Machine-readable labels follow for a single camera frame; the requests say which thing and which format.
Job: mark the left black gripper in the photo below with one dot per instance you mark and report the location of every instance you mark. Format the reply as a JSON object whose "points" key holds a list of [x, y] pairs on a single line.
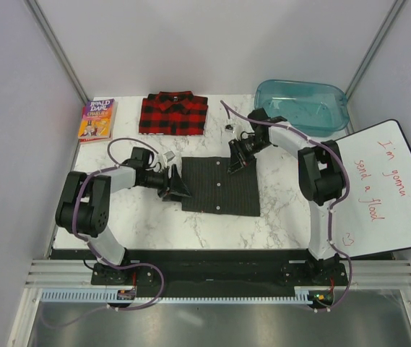
{"points": [[173, 186]]}

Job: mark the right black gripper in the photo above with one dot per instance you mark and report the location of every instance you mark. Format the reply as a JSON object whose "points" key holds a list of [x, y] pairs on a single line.
{"points": [[238, 157]]}

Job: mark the dark pinstriped long sleeve shirt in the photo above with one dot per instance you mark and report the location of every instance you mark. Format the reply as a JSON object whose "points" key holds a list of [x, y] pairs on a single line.
{"points": [[215, 191]]}

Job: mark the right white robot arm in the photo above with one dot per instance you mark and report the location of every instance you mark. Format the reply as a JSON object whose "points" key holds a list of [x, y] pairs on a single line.
{"points": [[322, 180]]}

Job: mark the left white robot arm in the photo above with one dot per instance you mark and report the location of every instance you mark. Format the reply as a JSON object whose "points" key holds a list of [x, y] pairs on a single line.
{"points": [[84, 206]]}

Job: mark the red black plaid folded shirt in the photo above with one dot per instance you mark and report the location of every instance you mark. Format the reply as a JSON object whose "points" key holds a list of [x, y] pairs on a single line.
{"points": [[175, 114]]}

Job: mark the teal transparent plastic bin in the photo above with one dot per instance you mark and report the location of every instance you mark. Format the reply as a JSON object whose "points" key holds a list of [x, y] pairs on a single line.
{"points": [[318, 110]]}

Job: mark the Roald Dahl paperback book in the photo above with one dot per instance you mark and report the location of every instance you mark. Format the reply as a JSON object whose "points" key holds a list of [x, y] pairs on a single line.
{"points": [[98, 118]]}

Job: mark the whiteboard with red writing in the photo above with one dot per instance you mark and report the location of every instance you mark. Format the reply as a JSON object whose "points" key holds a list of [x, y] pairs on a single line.
{"points": [[376, 215]]}

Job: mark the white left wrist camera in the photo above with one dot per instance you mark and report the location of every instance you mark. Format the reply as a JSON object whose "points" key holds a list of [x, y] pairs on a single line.
{"points": [[167, 158]]}

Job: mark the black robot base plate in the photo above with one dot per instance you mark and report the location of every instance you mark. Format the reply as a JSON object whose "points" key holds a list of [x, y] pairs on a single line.
{"points": [[223, 272]]}

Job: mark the white slotted cable duct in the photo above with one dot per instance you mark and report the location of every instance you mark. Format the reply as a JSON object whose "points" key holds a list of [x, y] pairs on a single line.
{"points": [[118, 296]]}

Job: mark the aluminium frame rail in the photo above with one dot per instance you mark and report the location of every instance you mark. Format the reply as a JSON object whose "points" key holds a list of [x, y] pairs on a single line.
{"points": [[366, 274]]}

